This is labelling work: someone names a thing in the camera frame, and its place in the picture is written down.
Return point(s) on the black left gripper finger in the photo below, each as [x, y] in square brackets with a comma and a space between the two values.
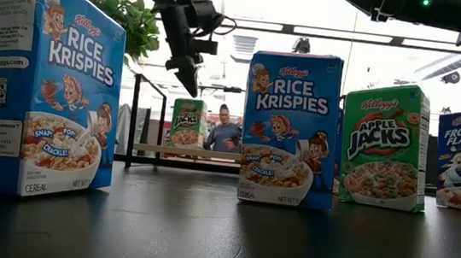
[188, 77]

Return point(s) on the Apple Jacks cereal box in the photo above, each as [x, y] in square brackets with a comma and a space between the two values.
[188, 120]
[383, 141]

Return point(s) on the Rice Krispies cereal box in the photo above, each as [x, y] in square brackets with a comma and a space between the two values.
[72, 86]
[292, 110]

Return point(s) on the wooden shelf board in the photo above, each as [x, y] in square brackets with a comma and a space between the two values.
[193, 152]

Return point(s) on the green leafy potted tree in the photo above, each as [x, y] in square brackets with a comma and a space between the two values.
[126, 19]

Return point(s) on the ceiling air vent grille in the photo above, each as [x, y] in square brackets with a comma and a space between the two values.
[243, 44]

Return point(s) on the person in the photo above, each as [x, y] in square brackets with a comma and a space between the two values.
[223, 139]

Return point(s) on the round black ceiling device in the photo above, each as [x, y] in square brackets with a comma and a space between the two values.
[451, 77]

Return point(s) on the black partition panels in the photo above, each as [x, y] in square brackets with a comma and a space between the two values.
[432, 161]

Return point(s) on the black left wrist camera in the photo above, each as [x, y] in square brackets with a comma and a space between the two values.
[206, 15]

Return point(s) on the black metal shelf frame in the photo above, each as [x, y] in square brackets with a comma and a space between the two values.
[132, 127]

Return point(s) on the black overhead camera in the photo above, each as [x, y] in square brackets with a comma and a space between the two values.
[302, 46]

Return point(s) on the black overhead frame bar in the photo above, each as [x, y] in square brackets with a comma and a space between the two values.
[288, 29]

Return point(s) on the black table edge rail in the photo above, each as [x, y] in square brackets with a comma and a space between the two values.
[188, 165]

